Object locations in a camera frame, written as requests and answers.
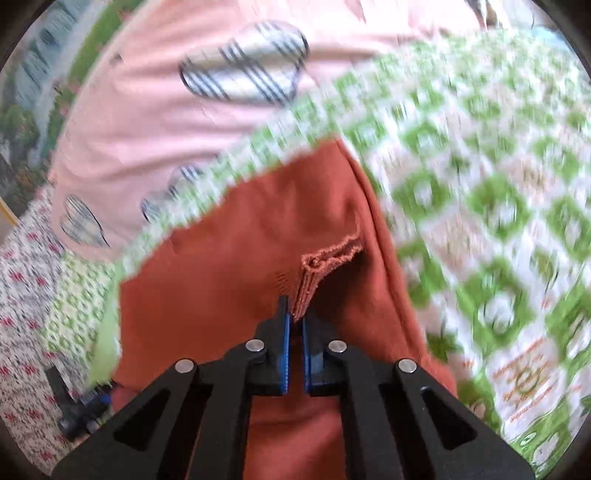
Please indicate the green checked cartoon blanket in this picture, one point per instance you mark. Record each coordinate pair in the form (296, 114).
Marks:
(485, 184)

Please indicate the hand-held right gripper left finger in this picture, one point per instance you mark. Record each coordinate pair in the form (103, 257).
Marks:
(284, 350)

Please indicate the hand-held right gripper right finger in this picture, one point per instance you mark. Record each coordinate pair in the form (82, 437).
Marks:
(310, 360)

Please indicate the framed landscape wall painting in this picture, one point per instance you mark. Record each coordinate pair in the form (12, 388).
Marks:
(27, 115)

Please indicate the pink pillow with plaid hearts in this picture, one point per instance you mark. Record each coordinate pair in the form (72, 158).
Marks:
(152, 129)

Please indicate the green checked pillow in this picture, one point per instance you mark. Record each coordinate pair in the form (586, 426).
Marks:
(74, 314)

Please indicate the rust orange knit garment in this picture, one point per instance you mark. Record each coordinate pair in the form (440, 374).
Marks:
(221, 258)

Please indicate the white floral bed sheet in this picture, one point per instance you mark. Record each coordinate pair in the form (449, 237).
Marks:
(23, 300)

